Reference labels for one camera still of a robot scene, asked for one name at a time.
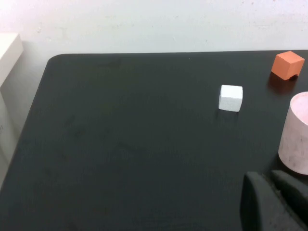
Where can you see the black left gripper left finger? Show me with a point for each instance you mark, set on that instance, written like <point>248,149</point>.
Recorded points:
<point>260,207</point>

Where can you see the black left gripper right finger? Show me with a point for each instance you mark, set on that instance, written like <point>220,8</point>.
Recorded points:
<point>297,199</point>

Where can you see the pink plastic cup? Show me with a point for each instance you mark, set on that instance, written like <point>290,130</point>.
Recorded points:
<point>294,142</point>

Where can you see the white foam cube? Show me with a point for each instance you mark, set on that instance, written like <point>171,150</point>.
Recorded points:
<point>230,98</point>

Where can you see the orange arch block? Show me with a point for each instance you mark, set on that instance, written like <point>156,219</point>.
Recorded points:
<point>285,65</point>

